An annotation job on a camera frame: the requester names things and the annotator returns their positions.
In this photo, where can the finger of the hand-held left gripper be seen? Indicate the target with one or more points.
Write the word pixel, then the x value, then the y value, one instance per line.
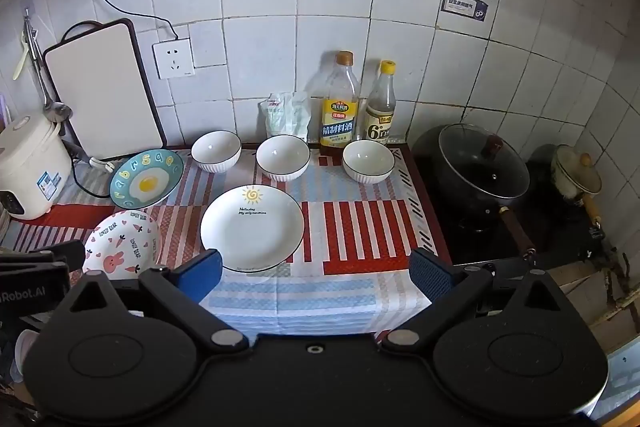
pixel 55 253

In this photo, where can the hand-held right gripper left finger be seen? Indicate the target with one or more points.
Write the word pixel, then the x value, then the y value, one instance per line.
pixel 204 274

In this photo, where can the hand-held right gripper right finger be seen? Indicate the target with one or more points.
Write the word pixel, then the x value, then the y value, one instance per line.
pixel 431 274

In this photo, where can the teal egg print plate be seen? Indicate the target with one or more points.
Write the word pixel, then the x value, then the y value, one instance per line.
pixel 146 179

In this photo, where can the white ribbed bowl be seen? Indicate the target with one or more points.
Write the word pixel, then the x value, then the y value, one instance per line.
pixel 216 150
pixel 368 161
pixel 283 156

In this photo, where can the white sun print plate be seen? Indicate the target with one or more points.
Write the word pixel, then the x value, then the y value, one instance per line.
pixel 252 229

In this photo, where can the pink rabbit print plate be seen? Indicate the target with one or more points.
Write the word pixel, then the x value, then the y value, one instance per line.
pixel 122 244

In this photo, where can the white rice cooker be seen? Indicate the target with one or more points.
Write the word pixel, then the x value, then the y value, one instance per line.
pixel 30 167

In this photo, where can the glass wok lid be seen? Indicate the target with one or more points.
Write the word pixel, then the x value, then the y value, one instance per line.
pixel 482 164

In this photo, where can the black gas stove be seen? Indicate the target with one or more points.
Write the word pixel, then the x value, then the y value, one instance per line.
pixel 550 232

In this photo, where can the metal ladle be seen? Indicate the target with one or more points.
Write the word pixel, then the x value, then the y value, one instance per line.
pixel 45 92

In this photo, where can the white cutting board dark rim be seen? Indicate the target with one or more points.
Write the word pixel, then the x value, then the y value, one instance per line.
pixel 102 97

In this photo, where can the clear vinegar bottle yellow cap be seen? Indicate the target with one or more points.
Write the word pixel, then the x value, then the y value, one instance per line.
pixel 379 117

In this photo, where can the cream enamel milk pot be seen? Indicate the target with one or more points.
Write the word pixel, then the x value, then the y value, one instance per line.
pixel 575 172

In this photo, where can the white plastic seasoning bag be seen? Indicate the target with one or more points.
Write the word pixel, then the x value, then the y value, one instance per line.
pixel 284 114

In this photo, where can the yellow label cooking wine bottle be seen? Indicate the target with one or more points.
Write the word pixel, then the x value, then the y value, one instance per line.
pixel 340 117

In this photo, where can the white rice paddle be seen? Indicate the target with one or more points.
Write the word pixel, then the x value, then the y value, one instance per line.
pixel 21 59

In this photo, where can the white wall socket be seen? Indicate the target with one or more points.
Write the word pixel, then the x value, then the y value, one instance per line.
pixel 173 58

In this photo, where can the blue white wall sticker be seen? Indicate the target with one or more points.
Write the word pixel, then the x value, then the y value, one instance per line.
pixel 464 8

